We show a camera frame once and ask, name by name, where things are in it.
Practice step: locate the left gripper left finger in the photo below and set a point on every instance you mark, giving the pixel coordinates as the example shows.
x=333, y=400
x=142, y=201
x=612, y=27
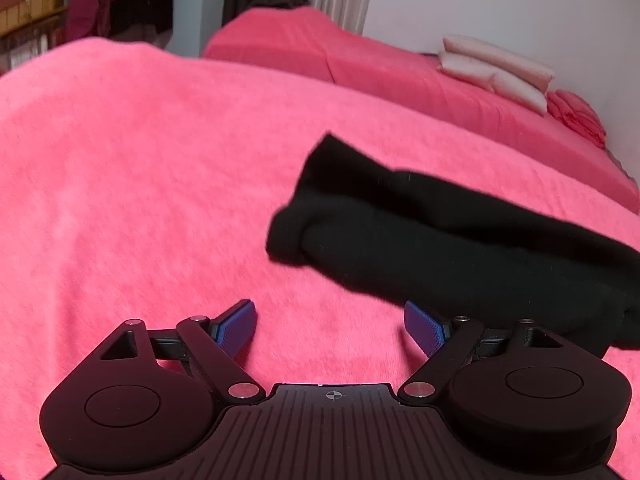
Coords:
x=235, y=327

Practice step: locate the far bed pink sheet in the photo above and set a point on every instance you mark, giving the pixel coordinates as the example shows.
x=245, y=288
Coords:
x=306, y=42

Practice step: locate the wooden shelf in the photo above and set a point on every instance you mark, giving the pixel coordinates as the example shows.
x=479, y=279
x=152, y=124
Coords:
x=30, y=28

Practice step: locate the lower pale pink pillow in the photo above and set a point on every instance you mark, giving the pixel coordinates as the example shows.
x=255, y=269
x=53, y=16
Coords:
x=493, y=79

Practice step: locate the black pants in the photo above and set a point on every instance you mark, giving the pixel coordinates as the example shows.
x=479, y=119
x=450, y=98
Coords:
x=403, y=236

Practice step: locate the near bed pink blanket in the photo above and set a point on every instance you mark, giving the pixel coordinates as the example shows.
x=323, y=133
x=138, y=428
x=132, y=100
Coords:
x=137, y=184

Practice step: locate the folded pink blanket stack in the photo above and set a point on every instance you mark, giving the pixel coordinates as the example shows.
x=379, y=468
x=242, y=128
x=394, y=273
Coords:
x=576, y=114

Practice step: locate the pale pink pillow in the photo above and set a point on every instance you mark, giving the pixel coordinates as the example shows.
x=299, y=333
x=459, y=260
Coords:
x=538, y=75
x=493, y=79

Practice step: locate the upper pale pink pillow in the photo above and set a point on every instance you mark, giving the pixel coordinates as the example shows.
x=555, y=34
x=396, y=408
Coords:
x=538, y=75

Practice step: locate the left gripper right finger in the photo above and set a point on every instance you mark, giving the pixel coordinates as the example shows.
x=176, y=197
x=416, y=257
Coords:
x=429, y=330

